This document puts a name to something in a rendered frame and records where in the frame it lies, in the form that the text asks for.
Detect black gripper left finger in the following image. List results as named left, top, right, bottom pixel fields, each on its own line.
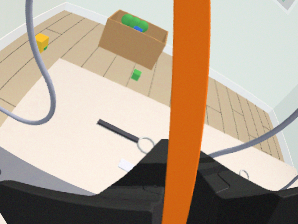
left=0, top=139, right=169, bottom=224

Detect grey loop with dark grey handle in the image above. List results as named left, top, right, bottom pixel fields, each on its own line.
left=97, top=119, right=156, bottom=153

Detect white flat strip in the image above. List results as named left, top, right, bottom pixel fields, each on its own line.
left=118, top=159, right=134, bottom=172

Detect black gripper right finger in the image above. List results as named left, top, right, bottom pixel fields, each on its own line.
left=186, top=151, right=298, bottom=224

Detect orange handle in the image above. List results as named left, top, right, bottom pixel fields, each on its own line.
left=162, top=0, right=212, bottom=224

